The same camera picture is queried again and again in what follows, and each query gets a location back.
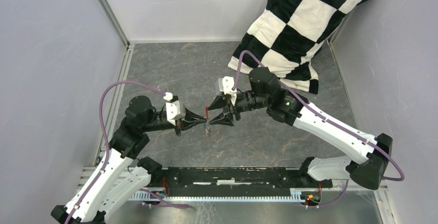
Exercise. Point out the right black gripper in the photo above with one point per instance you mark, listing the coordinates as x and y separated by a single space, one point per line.
219 101

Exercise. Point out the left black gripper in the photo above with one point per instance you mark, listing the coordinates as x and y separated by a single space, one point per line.
184 123

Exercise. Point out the red key tag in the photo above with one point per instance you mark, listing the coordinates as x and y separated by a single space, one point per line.
206 113

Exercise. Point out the metal key holder plate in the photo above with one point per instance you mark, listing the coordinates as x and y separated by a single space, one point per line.
207 129

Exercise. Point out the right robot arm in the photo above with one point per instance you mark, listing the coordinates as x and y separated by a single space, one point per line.
365 156

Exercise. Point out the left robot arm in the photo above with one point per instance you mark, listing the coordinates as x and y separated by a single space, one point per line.
100 197

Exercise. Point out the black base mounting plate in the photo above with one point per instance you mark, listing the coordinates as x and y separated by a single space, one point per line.
233 181

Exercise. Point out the black white checkered blanket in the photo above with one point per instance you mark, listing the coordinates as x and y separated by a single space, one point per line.
287 36

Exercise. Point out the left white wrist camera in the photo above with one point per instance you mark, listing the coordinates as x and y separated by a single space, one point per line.
175 110

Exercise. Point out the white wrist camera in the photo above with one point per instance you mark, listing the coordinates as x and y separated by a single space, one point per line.
175 110
225 85

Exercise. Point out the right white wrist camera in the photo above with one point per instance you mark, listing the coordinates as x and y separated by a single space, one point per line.
225 85

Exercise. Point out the slotted cable duct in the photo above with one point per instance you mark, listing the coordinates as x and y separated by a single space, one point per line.
294 196

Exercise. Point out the aluminium frame rail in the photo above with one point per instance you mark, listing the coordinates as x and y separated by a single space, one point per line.
114 22

